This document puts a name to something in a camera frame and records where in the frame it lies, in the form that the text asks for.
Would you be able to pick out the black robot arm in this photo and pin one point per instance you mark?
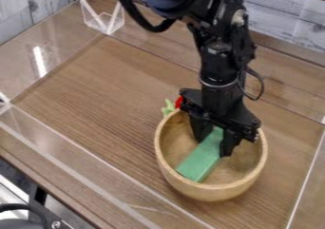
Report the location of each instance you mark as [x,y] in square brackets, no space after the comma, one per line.
[218,23]

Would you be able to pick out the wooden bowl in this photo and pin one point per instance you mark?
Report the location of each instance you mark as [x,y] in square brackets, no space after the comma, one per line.
[234,173]

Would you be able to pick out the clear acrylic tray wall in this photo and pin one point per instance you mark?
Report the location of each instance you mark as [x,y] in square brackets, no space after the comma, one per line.
[104,194]

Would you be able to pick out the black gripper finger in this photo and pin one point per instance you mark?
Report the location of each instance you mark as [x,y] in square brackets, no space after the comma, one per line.
[201,126]
[230,141]

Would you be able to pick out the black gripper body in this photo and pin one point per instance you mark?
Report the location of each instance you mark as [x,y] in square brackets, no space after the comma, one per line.
[219,103]

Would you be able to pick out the black metal table frame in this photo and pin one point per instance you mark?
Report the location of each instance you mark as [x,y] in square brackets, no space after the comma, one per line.
[36,209]

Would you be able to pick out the green rectangular block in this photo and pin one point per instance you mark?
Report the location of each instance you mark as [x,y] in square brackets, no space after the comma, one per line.
[201,160]

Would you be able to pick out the clear acrylic corner bracket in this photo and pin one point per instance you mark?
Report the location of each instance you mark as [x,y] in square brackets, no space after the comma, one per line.
[104,22]

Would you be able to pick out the red toy strawberry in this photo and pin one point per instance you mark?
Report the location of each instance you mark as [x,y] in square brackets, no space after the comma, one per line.
[170,106]

